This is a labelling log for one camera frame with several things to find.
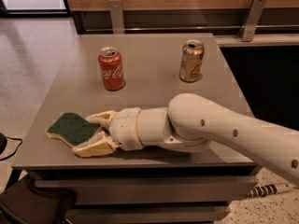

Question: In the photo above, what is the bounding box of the black and white striped cable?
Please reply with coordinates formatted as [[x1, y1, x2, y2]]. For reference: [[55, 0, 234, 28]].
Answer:
[[247, 182, 295, 199]]

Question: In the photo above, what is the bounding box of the horizontal metal rail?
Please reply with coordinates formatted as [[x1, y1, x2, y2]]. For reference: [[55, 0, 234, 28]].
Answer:
[[84, 24, 299, 33]]

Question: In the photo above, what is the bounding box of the green and yellow sponge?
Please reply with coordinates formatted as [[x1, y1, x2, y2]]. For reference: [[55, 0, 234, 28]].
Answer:
[[47, 113, 100, 147]]

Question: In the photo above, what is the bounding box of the left metal wall bracket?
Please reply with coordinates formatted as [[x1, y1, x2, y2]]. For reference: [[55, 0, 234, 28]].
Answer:
[[108, 0, 125, 34]]

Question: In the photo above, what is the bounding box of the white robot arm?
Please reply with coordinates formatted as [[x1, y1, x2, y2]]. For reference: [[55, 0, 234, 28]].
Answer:
[[86, 93, 299, 186]]

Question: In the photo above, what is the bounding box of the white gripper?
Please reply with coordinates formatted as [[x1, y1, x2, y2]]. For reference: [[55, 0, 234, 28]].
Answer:
[[72, 107, 143, 158]]

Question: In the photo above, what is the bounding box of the metal wall bracket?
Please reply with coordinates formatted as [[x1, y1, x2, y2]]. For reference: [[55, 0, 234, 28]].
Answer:
[[108, 0, 125, 34], [238, 0, 267, 42]]

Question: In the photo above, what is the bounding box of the dark brown bag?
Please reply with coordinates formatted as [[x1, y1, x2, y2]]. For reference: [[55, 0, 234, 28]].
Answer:
[[0, 175, 77, 224]]

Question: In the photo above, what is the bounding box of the grey drawer cabinet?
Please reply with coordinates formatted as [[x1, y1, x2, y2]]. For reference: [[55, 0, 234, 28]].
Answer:
[[13, 34, 265, 224]]

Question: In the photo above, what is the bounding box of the right metal wall bracket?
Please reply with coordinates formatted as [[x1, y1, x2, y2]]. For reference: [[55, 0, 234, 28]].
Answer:
[[238, 0, 267, 42]]

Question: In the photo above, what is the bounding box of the black round device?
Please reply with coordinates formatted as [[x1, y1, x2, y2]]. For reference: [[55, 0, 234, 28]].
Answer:
[[0, 133, 7, 154]]

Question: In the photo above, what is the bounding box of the gold soda can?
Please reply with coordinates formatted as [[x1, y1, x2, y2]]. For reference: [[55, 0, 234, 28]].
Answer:
[[179, 39, 205, 82]]

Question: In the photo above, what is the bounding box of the red Coca-Cola can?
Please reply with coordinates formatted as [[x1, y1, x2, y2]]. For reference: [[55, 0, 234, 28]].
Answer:
[[98, 47, 125, 91]]

